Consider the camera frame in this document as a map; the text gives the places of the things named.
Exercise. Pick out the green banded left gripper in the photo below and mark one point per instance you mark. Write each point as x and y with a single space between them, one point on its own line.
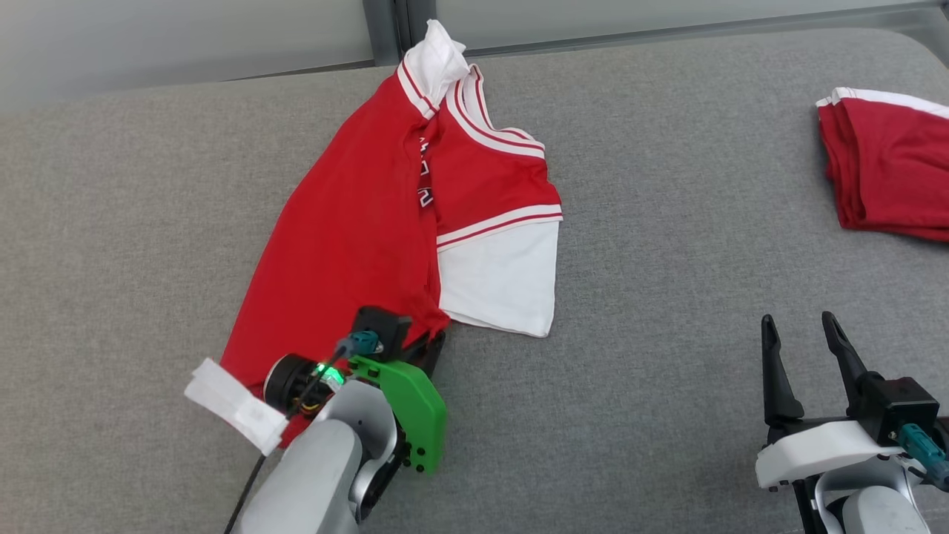
419 423

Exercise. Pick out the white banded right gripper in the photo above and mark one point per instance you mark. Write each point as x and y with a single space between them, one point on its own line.
815 449

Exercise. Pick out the red white basketball jersey shirt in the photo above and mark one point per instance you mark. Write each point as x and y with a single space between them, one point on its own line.
348 222

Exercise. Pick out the red Bulls 23 shorts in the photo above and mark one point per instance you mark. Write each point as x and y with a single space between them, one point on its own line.
897 170

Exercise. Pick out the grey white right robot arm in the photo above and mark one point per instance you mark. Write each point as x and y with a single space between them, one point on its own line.
875 512

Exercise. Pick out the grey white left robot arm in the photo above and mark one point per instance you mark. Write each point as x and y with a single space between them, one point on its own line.
319 475

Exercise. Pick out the grey fabric sofa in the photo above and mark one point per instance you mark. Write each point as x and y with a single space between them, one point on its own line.
667 334

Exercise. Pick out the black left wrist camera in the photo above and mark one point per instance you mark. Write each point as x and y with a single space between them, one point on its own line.
379 326

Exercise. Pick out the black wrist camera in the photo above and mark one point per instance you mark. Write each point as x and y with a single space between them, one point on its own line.
379 326
901 404

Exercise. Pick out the teal left camera connector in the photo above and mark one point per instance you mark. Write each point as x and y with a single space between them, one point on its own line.
365 343

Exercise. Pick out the teal camera connector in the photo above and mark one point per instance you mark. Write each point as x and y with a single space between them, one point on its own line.
923 449
365 343

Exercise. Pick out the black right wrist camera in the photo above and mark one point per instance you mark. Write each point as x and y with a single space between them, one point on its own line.
901 404

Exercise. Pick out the teal right camera connector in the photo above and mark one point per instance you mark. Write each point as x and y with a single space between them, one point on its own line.
923 449

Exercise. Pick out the grey metal partition post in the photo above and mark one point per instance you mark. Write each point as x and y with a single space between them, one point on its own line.
382 30
419 11

